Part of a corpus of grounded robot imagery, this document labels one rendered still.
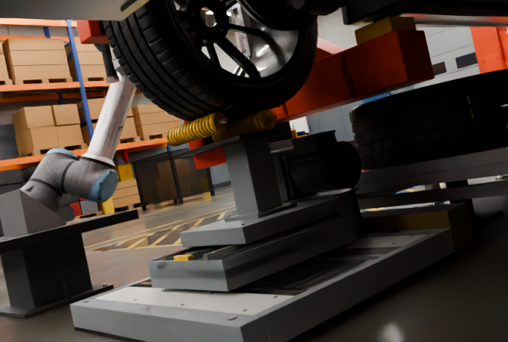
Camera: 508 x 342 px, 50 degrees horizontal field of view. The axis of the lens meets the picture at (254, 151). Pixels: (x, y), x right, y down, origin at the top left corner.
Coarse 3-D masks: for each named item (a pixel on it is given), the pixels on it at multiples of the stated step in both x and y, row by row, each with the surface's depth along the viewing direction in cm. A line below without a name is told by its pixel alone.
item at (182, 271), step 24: (336, 216) 165; (264, 240) 147; (288, 240) 144; (312, 240) 150; (336, 240) 156; (168, 264) 147; (192, 264) 138; (216, 264) 131; (240, 264) 132; (264, 264) 137; (288, 264) 142; (192, 288) 140; (216, 288) 132
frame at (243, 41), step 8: (232, 0) 192; (232, 8) 194; (240, 8) 190; (232, 16) 194; (240, 16) 191; (248, 16) 192; (240, 24) 192; (248, 24) 192; (240, 40) 194; (248, 40) 190; (112, 48) 160; (240, 48) 193; (248, 48) 190; (112, 56) 161; (248, 56) 190; (120, 72) 161; (240, 72) 186; (128, 80) 163
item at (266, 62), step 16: (176, 0) 166; (192, 0) 165; (208, 0) 169; (224, 0) 177; (176, 16) 140; (192, 16) 164; (224, 16) 172; (192, 32) 164; (208, 32) 167; (224, 32) 171; (240, 32) 181; (256, 32) 184; (272, 32) 180; (288, 32) 174; (208, 48) 171; (224, 48) 175; (256, 48) 186; (272, 48) 178; (288, 48) 171; (208, 64) 145; (240, 64) 178; (256, 64) 181; (272, 64) 172; (288, 64) 164; (240, 80) 151; (256, 80) 155
